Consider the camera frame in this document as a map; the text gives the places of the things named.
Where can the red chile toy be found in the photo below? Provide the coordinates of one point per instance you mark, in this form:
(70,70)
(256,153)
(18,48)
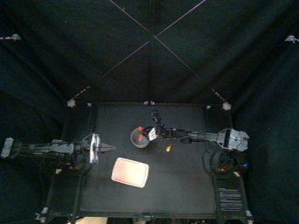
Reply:
(141,130)

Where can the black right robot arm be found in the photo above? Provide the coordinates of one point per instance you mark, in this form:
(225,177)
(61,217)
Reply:
(218,137)

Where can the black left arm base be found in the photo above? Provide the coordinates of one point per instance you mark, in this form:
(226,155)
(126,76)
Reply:
(70,164)

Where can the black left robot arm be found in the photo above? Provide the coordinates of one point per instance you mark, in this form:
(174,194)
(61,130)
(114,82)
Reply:
(47,148)

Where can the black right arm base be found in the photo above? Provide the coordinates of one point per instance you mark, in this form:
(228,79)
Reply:
(222,162)

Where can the grey bowl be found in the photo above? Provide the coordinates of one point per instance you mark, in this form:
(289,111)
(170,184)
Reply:
(137,141)

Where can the small orange toy piece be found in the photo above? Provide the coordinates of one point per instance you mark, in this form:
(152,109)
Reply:
(169,148)

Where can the white printed label sticker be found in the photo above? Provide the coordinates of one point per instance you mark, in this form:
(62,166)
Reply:
(230,200)

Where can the grey metal frame bracket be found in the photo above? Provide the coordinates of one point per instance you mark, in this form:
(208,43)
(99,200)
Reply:
(42,215)
(146,217)
(14,37)
(71,102)
(226,106)
(292,38)
(249,216)
(149,102)

